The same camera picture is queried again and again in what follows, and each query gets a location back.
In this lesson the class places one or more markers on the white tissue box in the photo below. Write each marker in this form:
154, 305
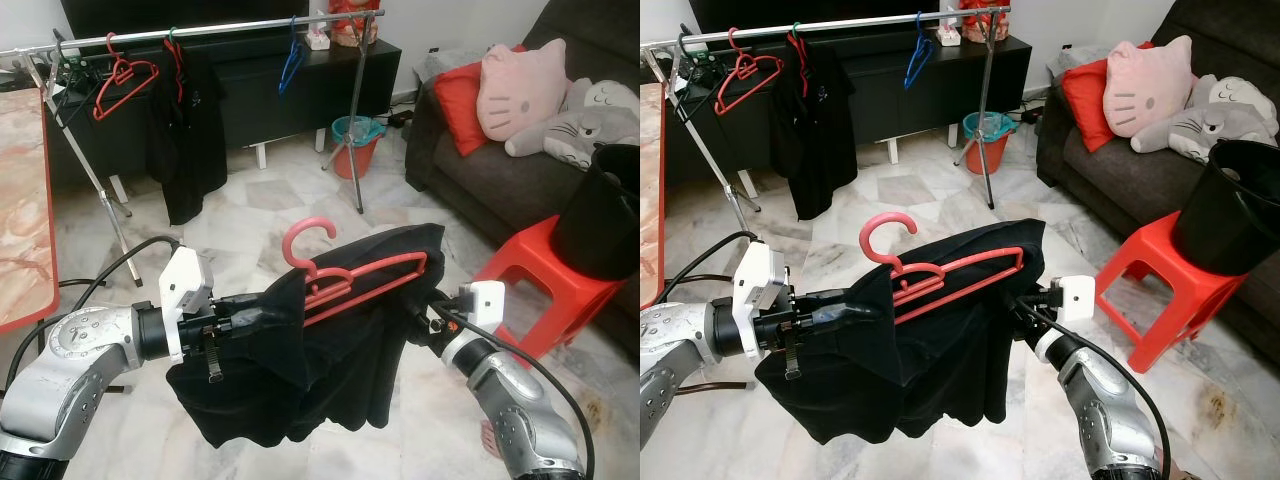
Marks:
318, 40
949, 36

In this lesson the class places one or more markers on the pink cat face cushion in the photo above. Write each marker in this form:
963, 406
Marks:
1145, 90
520, 95

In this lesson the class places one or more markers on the red laughing Buddha statue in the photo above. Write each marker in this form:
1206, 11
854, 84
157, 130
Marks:
352, 25
985, 22

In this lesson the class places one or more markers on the red plastic stool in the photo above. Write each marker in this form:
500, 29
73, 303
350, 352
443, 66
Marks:
530, 255
1150, 255

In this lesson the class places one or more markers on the silver clothes rack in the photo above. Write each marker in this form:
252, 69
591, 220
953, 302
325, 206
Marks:
240, 27
860, 23

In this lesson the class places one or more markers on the red hanger with green hook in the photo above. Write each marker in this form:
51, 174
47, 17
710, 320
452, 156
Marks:
800, 55
177, 65

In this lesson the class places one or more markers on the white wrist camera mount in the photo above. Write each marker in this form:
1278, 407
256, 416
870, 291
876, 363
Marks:
757, 285
1078, 297
485, 302
185, 285

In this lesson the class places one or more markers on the black garment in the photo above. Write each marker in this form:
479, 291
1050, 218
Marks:
300, 390
900, 385

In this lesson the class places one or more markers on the red bin with teal bag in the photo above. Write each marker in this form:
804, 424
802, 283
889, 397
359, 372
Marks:
975, 145
345, 150

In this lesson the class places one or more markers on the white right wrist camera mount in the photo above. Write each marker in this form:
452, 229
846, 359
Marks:
1078, 297
485, 302

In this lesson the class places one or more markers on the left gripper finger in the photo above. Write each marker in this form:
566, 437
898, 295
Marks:
860, 314
858, 297
280, 322
278, 306

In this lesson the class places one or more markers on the black t-shirt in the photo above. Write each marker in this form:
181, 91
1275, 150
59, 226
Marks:
190, 140
812, 130

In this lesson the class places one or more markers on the black TV console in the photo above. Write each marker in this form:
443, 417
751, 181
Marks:
880, 85
250, 90

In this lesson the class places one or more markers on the grey Totoro plush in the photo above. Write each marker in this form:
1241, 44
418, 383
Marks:
570, 135
1210, 125

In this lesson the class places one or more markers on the black bucket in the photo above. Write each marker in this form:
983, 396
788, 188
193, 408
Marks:
600, 220
1225, 215

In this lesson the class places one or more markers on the red cushion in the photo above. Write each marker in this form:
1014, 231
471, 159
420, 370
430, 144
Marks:
460, 105
1085, 100

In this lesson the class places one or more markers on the blue plastic hanger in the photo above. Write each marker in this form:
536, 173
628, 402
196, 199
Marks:
917, 62
290, 70

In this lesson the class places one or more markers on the marble-pattern folding table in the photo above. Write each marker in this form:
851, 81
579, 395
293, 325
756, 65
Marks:
20, 200
650, 200

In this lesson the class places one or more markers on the dark grey sofa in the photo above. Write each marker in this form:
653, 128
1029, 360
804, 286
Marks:
1130, 180
520, 190

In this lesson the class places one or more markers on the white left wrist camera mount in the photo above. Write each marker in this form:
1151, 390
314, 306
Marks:
757, 285
185, 285

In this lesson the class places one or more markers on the black television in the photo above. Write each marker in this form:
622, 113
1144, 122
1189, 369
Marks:
820, 8
200, 10

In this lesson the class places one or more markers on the grey cloth-covered box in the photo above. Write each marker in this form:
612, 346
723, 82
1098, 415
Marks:
430, 65
1062, 60

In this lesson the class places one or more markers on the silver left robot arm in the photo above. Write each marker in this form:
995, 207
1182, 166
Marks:
70, 360
680, 340

